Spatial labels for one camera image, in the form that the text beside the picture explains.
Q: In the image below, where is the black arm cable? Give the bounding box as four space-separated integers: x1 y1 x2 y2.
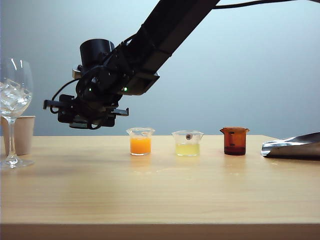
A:
212 0 301 10

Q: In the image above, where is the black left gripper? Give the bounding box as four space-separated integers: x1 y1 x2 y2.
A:
42 94 130 130

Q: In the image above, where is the measuring cup with orange juice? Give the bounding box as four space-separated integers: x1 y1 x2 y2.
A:
125 127 156 157

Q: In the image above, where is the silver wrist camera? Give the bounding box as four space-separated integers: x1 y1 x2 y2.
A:
71 66 84 79

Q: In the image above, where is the clear wine glass with ice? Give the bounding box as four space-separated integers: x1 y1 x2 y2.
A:
0 57 35 170

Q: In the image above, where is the measuring cup with pale yellow liquid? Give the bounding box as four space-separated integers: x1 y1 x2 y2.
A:
171 130 205 158

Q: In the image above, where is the amber brown measuring cup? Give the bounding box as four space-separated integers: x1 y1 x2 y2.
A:
219 126 251 156

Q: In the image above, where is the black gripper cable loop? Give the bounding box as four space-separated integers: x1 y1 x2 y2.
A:
50 78 81 114

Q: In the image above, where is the silver foil bag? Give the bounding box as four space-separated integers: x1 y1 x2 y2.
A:
260 131 320 160

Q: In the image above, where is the beige paper cup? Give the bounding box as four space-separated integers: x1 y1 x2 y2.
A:
1 115 36 156

